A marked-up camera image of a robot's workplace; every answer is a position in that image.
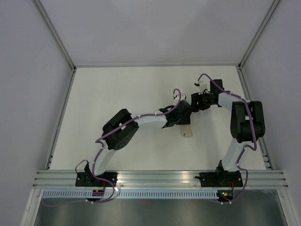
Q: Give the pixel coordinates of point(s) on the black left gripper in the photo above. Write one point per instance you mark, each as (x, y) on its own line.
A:
(186, 120)

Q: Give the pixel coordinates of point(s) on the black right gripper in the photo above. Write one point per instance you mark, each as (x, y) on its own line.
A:
(196, 98)

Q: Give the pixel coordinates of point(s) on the beige cloth napkin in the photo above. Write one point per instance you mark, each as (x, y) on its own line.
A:
(186, 131)

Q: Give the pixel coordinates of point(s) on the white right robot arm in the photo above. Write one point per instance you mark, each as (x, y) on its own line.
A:
(246, 127)

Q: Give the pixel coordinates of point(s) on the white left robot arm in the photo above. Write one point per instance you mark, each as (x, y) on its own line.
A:
(121, 128)

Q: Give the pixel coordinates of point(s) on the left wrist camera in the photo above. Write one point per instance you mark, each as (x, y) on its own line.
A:
(178, 97)

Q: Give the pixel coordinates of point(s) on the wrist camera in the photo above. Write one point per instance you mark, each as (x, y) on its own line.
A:
(178, 97)
(202, 86)

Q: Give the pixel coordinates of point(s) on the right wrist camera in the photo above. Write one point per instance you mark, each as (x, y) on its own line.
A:
(202, 86)

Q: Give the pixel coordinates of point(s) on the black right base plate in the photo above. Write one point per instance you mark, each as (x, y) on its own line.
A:
(226, 179)

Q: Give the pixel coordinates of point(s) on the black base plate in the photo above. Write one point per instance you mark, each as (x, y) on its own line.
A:
(108, 179)
(226, 179)

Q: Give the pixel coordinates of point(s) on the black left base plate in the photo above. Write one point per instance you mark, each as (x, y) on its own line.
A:
(108, 179)

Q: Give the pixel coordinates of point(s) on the white slotted cable duct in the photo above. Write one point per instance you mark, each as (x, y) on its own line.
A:
(132, 193)

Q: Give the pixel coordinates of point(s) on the right aluminium frame post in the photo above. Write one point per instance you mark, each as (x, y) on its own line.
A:
(263, 25)

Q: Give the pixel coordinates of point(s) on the aluminium frame post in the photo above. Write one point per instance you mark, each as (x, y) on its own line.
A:
(263, 25)
(48, 22)

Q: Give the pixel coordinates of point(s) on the left aluminium frame post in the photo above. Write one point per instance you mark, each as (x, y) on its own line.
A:
(48, 22)

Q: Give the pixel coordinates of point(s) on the aluminium mounting rail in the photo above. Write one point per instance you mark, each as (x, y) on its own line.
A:
(185, 179)

